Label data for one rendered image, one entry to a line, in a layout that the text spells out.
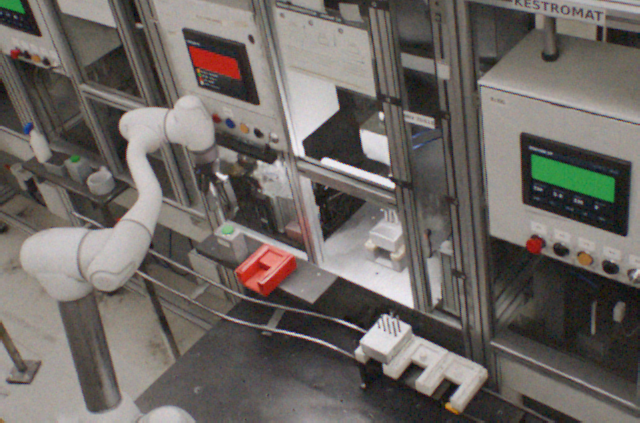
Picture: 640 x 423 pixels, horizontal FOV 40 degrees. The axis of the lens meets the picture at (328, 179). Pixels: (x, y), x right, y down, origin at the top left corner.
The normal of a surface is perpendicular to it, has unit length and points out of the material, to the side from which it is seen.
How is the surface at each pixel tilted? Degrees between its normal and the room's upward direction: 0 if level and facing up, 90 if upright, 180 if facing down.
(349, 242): 0
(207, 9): 90
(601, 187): 90
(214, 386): 0
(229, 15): 90
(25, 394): 0
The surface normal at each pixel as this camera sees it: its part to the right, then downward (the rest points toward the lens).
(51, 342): -0.16, -0.78
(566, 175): -0.62, 0.55
